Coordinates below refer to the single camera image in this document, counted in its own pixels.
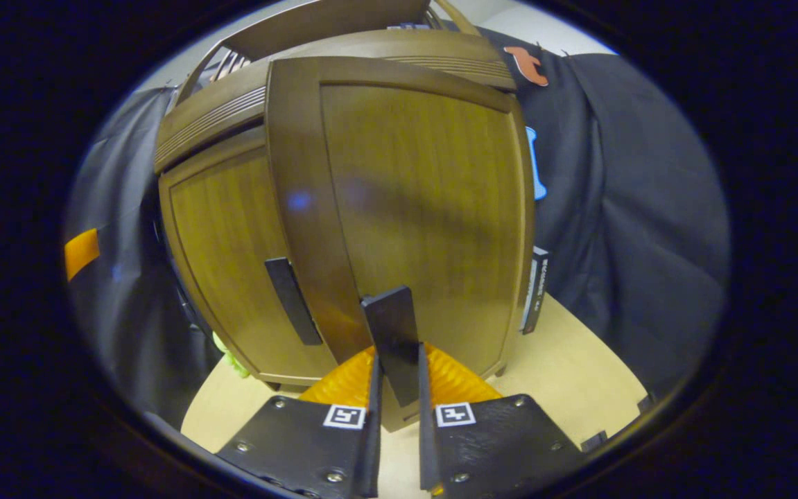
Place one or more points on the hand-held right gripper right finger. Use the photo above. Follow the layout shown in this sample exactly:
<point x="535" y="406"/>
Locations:
<point x="428" y="443"/>

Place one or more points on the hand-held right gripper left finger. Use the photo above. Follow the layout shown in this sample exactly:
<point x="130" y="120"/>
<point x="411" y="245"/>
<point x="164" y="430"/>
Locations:
<point x="375" y="443"/>

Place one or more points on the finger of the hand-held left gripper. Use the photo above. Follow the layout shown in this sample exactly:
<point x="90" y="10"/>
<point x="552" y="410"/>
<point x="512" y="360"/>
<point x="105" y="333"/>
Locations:
<point x="82" y="253"/>

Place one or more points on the wooden double-door shoe cabinet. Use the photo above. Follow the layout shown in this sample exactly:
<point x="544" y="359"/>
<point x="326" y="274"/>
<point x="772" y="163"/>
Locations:
<point x="336" y="17"/>

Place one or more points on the wooden cabinet drawer black knob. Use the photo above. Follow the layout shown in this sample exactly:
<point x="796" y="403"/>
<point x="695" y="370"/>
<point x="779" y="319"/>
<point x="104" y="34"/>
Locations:
<point x="211" y="121"/>

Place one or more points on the yellow-green object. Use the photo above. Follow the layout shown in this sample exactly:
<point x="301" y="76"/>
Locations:
<point x="232" y="357"/>

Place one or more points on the black book white spine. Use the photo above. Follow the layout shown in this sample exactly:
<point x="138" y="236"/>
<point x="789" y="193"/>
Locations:
<point x="536" y="291"/>

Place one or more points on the black backdrop cloth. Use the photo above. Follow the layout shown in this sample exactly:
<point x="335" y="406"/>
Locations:
<point x="648" y="242"/>

